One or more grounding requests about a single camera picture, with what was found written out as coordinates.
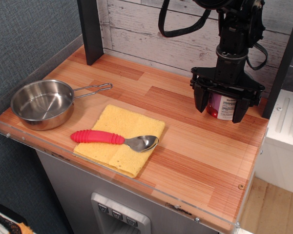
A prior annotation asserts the dark right shelf post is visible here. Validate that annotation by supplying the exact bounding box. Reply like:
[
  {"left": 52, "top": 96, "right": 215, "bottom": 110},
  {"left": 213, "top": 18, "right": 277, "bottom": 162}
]
[{"left": 262, "top": 0, "right": 293, "bottom": 120}]

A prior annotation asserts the grey-lidded toy food can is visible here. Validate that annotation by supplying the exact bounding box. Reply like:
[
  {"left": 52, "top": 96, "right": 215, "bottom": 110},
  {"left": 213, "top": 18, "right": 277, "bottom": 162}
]
[{"left": 206, "top": 93, "right": 236, "bottom": 121}]

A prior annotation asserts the yellow folded cloth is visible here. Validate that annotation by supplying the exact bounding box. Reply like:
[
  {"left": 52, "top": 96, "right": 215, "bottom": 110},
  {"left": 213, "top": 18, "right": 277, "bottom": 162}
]
[{"left": 70, "top": 105, "right": 165, "bottom": 178}]

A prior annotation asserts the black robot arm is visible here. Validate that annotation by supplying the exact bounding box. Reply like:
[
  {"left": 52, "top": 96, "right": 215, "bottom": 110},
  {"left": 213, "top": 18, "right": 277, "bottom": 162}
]
[{"left": 190, "top": 0, "right": 268, "bottom": 123}]

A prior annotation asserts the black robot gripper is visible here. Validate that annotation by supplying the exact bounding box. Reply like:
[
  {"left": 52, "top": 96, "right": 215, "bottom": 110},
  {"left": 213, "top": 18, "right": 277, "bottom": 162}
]
[{"left": 190, "top": 52, "right": 265, "bottom": 123}]

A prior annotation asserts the black and orange object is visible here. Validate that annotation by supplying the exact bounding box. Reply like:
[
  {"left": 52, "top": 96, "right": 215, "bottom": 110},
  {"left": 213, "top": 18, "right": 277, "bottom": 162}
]
[{"left": 0, "top": 204, "right": 35, "bottom": 234}]

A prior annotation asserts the dark left shelf post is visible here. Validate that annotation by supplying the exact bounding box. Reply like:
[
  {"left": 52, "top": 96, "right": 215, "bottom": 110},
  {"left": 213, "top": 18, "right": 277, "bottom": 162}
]
[{"left": 77, "top": 0, "right": 104, "bottom": 65}]

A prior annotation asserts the dark shelf post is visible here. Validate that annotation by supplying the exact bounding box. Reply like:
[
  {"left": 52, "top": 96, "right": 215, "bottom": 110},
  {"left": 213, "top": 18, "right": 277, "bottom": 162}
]
[
  {"left": 77, "top": 0, "right": 104, "bottom": 65},
  {"left": 262, "top": 0, "right": 293, "bottom": 120}
]

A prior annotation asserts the silver dispenser button panel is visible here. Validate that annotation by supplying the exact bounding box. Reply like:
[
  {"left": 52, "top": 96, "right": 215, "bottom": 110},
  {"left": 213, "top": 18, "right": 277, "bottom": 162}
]
[{"left": 91, "top": 192, "right": 151, "bottom": 234}]

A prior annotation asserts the stainless steel toy pan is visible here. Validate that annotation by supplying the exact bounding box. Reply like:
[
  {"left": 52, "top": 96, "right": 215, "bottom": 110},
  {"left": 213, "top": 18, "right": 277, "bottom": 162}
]
[{"left": 10, "top": 79, "right": 113, "bottom": 131}]

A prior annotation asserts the white toy cabinet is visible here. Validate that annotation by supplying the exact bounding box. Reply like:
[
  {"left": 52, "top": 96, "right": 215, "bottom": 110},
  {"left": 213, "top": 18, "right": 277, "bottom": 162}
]
[{"left": 254, "top": 90, "right": 293, "bottom": 193}]

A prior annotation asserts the red-handled metal spoon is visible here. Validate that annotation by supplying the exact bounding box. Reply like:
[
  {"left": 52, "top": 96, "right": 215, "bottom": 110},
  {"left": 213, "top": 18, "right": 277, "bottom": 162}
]
[{"left": 70, "top": 130, "right": 159, "bottom": 153}]

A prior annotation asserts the grey toy fridge cabinet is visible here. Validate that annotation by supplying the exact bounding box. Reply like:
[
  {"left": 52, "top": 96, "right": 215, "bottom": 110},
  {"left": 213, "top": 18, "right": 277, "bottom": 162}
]
[{"left": 37, "top": 151, "right": 217, "bottom": 234}]

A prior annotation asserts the clear acrylic table guard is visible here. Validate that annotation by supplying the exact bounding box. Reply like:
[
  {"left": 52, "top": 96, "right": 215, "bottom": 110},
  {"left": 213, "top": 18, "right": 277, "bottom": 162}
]
[{"left": 0, "top": 47, "right": 268, "bottom": 234}]

